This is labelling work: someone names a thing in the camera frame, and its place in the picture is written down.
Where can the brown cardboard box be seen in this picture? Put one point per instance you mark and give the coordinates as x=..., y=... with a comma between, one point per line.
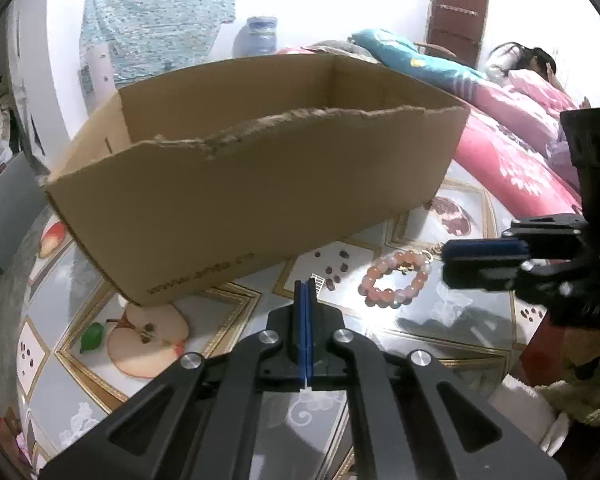
x=230, y=210

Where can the grey storage box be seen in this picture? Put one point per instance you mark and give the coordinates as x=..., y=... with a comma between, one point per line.
x=5, y=210

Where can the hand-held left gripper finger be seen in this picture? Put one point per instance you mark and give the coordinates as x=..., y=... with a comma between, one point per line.
x=300, y=320
x=310, y=320

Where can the teal wall cloth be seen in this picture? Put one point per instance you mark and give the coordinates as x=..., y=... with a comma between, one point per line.
x=155, y=15

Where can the teal pillow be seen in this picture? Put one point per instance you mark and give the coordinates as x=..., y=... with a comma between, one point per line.
x=405, y=52

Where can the blue water bottle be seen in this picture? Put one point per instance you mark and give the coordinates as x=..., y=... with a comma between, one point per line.
x=255, y=37

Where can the pink floral blanket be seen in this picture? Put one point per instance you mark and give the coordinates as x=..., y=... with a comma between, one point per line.
x=505, y=160

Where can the fruit print tablecloth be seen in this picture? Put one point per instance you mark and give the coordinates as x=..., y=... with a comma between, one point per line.
x=220, y=310

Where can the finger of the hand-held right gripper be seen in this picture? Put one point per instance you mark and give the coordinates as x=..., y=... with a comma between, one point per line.
x=485, y=250
x=480, y=275

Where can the small silver comb clip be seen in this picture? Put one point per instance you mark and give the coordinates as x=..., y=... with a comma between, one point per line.
x=319, y=282

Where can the brown wooden door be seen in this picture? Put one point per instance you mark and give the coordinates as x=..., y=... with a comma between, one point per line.
x=457, y=10

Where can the wooden chair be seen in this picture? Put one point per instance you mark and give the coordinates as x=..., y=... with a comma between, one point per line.
x=435, y=50

